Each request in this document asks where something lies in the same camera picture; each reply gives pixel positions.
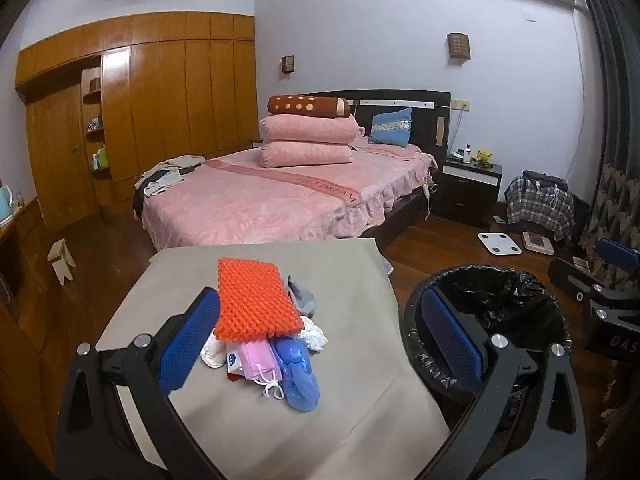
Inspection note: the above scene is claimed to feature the dark nightstand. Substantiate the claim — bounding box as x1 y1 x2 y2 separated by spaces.
434 152 503 228

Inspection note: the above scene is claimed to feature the wooden desk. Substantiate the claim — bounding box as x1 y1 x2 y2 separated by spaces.
0 195 66 461

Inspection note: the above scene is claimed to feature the black bin with black liner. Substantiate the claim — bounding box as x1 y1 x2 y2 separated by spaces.
402 264 572 431

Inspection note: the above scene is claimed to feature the grey patterned curtain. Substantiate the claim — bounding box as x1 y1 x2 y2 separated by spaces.
570 0 640 281

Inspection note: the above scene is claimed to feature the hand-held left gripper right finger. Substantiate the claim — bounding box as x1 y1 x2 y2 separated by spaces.
420 285 588 480

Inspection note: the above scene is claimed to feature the white bathroom scale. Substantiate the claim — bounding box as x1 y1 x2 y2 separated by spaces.
477 231 522 257

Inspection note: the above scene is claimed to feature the plaid cloth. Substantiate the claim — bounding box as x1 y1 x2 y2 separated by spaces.
505 170 576 243

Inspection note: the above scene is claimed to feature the white wrapper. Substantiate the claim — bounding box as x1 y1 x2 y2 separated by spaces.
200 332 241 372

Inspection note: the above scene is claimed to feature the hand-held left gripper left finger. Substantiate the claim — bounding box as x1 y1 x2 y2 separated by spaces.
55 287 223 480

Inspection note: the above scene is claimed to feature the scale with dark centre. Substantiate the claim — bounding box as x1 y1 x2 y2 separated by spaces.
520 230 555 256

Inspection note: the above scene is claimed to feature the blue cushion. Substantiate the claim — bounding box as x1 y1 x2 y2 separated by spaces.
368 107 413 148

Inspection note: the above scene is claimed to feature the white wall cable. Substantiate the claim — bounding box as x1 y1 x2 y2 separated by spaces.
567 7 588 171

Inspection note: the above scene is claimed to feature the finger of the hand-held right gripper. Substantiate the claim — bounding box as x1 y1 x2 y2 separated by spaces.
595 238 640 286
547 257 608 311

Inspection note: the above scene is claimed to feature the pink pillow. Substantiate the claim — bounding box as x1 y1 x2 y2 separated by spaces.
258 140 355 168
258 114 363 143

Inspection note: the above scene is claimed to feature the wooden wardrobe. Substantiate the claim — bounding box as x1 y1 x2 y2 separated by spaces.
15 12 261 221

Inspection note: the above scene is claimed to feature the beige tablecloth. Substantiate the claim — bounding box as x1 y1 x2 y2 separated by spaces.
95 238 451 480

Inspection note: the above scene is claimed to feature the white tissue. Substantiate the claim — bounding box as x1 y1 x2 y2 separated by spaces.
299 316 328 352

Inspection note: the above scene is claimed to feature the blue plastic glove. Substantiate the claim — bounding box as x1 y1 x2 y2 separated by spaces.
272 335 321 413

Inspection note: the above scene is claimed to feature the light blue kettle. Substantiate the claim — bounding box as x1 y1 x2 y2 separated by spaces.
0 183 15 226

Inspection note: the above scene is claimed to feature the brown dotted bolster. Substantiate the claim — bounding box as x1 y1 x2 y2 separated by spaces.
266 94 353 118

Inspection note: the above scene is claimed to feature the dark wooden bed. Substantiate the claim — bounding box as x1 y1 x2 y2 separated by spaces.
300 91 453 241

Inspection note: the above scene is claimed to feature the pink face mask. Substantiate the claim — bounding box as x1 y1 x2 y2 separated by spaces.
227 338 286 401

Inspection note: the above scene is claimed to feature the large wooden wall lamp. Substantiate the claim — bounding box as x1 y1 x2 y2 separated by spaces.
446 32 472 66

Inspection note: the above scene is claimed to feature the orange foam mesh pad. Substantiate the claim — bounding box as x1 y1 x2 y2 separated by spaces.
215 256 306 343

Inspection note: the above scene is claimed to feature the grey sock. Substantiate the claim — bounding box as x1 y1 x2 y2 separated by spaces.
282 275 318 318

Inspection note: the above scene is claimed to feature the pink floral bedspread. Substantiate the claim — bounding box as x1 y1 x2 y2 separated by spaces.
140 142 438 253

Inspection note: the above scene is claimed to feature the pile of clothes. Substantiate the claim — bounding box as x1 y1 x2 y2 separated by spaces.
132 154 207 216

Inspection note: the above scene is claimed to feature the small wooden stool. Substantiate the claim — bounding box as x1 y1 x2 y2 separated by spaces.
47 240 77 286

